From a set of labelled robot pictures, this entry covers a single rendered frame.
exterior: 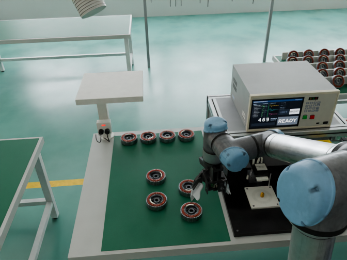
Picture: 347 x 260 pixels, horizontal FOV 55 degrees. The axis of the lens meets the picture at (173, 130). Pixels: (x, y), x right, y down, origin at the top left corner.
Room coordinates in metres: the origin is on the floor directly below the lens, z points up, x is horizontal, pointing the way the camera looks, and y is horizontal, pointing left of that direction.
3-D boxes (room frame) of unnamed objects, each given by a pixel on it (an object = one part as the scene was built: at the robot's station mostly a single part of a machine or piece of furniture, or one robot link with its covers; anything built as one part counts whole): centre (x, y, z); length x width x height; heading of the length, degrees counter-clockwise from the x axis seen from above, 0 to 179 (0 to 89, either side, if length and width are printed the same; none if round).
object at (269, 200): (1.28, -0.46, 0.78); 0.15 x 0.15 x 0.01; 4
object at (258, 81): (1.61, -0.57, 1.22); 0.44 x 0.39 x 0.20; 94
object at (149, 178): (1.46, 0.11, 0.77); 0.11 x 0.11 x 0.04
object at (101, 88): (1.80, 0.36, 0.98); 0.37 x 0.35 x 0.46; 94
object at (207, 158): (0.90, -0.14, 1.37); 0.08 x 0.08 x 0.05
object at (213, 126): (0.90, -0.14, 1.45); 0.09 x 0.08 x 0.11; 20
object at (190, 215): (1.19, -0.08, 0.77); 0.11 x 0.11 x 0.04
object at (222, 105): (1.60, -0.56, 1.09); 0.68 x 0.44 x 0.05; 94
